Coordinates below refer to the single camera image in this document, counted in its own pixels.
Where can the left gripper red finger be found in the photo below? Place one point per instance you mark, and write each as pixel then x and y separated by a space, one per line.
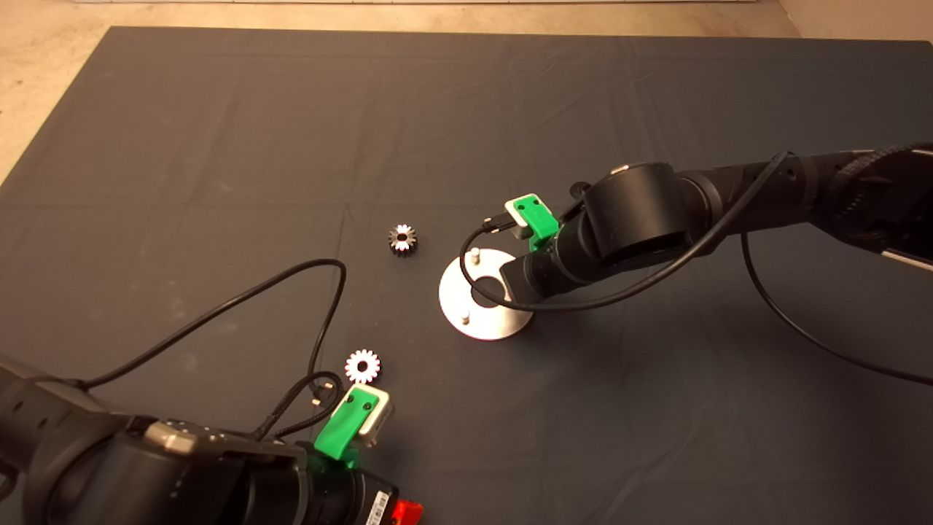
pixel 407 514

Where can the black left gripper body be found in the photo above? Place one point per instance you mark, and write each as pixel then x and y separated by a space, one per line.
pixel 342 499

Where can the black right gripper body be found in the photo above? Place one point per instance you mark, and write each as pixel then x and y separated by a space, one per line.
pixel 557 266

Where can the small steel planetary gear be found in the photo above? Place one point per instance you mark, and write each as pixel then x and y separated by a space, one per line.
pixel 362 367
pixel 401 240

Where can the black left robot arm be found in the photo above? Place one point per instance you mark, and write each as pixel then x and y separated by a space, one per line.
pixel 109 474

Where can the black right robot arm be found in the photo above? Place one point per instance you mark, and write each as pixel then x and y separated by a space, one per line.
pixel 729 197

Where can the round metal carrier plate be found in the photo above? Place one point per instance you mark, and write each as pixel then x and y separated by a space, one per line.
pixel 448 295

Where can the dark grey table cloth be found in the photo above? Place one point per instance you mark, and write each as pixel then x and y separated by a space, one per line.
pixel 291 131

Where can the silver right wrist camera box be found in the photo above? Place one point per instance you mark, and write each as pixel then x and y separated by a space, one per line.
pixel 519 232

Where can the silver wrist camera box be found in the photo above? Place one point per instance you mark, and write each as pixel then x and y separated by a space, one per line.
pixel 519 232
pixel 379 417

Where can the green right camera mount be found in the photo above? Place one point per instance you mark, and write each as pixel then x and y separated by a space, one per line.
pixel 536 219

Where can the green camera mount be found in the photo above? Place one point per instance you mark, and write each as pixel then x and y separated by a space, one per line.
pixel 536 219
pixel 339 430

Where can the green left camera mount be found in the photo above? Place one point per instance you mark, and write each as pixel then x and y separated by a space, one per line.
pixel 339 430

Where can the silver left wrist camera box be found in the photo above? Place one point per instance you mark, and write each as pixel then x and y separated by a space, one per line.
pixel 379 417

